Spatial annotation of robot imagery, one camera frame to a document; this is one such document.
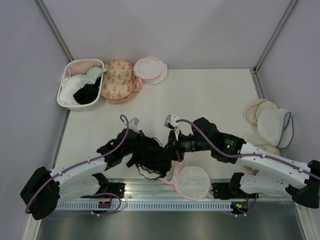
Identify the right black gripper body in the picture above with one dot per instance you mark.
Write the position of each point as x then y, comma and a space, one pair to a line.
188, 143

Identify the white bra in basket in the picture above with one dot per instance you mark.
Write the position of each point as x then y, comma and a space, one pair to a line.
69, 87

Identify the white round bag pink trim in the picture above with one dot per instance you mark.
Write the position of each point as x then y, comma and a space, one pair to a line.
150, 70

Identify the black lace bra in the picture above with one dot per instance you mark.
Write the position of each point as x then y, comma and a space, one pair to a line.
145, 157

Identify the white bag blue trim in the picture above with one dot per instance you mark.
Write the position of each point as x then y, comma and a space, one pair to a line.
276, 126

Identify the black bra in basket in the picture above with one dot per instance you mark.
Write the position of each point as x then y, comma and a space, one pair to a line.
88, 93

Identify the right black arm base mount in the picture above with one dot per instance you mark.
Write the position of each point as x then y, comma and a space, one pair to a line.
229, 190

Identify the right aluminium frame post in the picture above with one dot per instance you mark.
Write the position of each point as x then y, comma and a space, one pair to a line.
275, 34

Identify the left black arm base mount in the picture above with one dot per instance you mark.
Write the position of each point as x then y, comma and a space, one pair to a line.
110, 188

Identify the round mesh bag pink trim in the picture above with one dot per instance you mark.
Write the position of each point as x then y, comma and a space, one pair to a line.
190, 182

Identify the pale pink bra in basket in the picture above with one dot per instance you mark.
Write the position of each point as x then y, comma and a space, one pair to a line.
83, 66

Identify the aluminium mounting rail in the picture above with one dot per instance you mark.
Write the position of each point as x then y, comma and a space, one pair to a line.
143, 188

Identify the mint green bra in basket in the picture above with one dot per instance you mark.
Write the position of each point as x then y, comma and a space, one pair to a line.
92, 75

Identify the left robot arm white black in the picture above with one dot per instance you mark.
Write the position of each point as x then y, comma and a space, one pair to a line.
47, 189

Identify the white plastic laundry basket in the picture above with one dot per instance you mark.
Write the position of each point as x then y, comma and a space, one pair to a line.
79, 107

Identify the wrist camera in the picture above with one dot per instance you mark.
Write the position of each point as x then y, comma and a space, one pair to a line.
172, 123
134, 124

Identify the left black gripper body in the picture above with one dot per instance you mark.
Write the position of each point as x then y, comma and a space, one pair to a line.
137, 142

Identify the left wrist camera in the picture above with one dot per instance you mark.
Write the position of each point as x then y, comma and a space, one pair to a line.
134, 124

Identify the aluminium frame post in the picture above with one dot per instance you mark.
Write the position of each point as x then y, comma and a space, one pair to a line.
275, 34
53, 28

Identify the floral peach laundry bag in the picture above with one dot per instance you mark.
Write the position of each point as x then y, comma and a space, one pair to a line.
120, 83

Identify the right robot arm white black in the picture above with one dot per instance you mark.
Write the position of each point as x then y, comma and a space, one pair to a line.
300, 180

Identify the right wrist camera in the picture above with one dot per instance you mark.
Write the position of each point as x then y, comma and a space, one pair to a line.
172, 123

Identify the left aluminium frame post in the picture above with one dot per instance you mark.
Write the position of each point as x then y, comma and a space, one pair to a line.
53, 28

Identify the white slotted cable duct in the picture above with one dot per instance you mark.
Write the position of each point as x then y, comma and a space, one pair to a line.
90, 205

